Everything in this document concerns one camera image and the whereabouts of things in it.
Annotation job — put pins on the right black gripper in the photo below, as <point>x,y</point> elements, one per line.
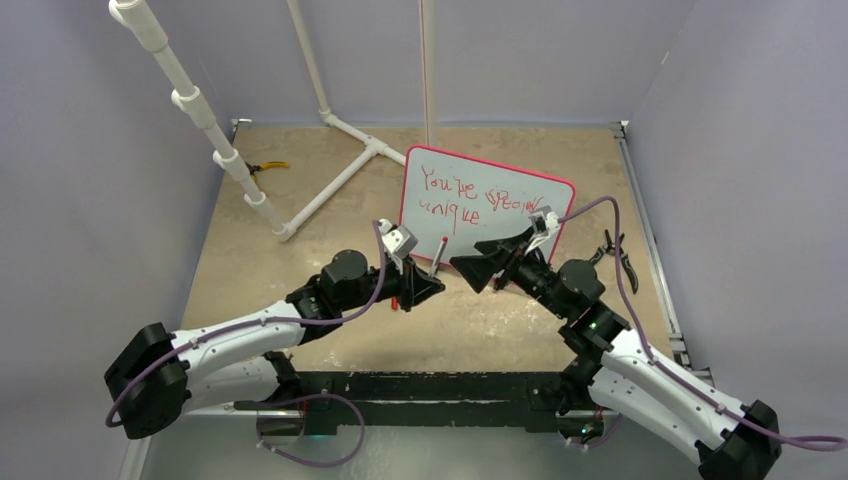
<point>478,270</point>

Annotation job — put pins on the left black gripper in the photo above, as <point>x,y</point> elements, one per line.
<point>412,284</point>

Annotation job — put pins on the red whiteboard marker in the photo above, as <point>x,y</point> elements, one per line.
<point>436,261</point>

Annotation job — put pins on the red-framed whiteboard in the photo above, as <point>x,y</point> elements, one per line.
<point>450,196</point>

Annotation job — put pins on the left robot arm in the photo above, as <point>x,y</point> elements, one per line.
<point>161,375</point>

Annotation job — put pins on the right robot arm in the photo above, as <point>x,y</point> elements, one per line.
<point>724,437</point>

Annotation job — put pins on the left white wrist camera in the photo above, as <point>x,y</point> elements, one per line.
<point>398,242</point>

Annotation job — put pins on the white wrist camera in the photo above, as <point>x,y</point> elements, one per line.
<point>544,224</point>
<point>398,242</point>

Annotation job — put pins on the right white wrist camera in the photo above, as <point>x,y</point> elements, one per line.
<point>544,224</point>

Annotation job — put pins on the black-handled pliers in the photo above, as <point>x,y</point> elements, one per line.
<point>608,248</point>

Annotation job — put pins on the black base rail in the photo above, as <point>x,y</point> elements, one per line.
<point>537,402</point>

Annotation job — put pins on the yellow-handled pliers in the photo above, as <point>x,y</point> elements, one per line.
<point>254,169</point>

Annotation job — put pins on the aluminium extrusion frame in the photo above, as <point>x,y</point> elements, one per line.
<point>452,319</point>

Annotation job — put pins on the white PVC pipe frame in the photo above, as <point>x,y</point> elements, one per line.
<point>137,17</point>

